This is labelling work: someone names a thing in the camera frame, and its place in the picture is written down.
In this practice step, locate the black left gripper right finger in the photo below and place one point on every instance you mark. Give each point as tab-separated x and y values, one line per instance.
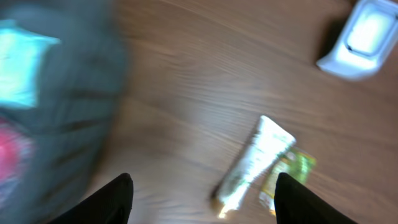
296	204

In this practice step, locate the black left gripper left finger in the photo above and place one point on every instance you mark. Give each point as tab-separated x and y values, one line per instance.
111	204

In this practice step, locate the white gold cream tube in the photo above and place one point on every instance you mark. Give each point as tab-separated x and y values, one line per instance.
267	143

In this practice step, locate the purple red liners pack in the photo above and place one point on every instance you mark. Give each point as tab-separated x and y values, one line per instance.
16	149

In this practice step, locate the teal wet wipes pack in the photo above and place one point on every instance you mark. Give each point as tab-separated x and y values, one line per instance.
22	53

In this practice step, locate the white barcode scanner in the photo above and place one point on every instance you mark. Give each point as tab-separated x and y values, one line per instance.
365	42

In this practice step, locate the grey plastic mesh basket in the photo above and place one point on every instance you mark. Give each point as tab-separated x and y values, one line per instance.
79	84

